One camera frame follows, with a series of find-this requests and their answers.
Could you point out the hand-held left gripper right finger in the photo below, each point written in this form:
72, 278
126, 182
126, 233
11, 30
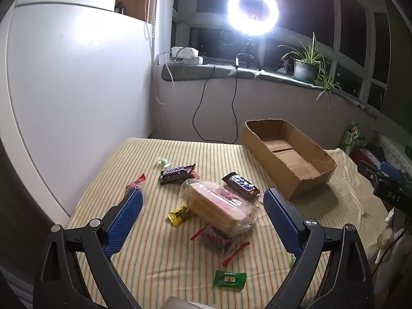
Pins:
280, 222

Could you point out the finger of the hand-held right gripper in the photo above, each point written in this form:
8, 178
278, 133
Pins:
394, 170
368, 169

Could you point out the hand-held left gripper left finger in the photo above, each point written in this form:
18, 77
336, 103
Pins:
124, 222

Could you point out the clear snack packet red ends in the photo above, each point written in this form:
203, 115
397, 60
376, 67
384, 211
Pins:
136, 182
219, 241

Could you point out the chocolate bar blue white print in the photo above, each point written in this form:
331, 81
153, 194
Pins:
241, 185

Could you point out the yellow candy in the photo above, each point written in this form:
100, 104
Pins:
178, 215

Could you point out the brown cardboard box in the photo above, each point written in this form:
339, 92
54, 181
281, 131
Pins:
302, 164

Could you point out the bagged sliced bread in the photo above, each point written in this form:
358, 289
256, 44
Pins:
219, 206

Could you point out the pale green small candy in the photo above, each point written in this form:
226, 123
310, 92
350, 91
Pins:
163, 162

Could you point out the dark brown chocolate bar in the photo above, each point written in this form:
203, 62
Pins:
177, 173

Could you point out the person's right hand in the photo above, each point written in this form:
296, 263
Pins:
391, 231

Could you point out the person's left hand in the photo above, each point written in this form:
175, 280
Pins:
183, 303

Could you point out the red box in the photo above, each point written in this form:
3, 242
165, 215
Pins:
363, 156

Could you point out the white lace cloth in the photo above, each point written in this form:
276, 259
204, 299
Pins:
394, 149

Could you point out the green printed bag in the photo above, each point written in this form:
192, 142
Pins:
352, 136

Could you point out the striped yellow blanket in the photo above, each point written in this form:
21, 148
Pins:
167, 257

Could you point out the dark green curtain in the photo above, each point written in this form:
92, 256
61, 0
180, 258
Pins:
397, 54

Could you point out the green plant pot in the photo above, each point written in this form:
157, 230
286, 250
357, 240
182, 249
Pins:
304, 70

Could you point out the white wardrobe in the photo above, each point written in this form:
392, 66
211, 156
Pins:
80, 103

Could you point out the spider plant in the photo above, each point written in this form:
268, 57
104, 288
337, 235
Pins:
310, 51

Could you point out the small purple potted plant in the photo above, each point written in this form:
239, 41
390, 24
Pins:
285, 64

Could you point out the black tripod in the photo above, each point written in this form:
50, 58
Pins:
250, 50

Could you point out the white power strip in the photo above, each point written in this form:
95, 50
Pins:
191, 61

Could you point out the white power adapter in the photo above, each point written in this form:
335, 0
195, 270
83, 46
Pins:
183, 52

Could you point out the dark bottle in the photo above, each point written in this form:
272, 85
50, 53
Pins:
120, 7

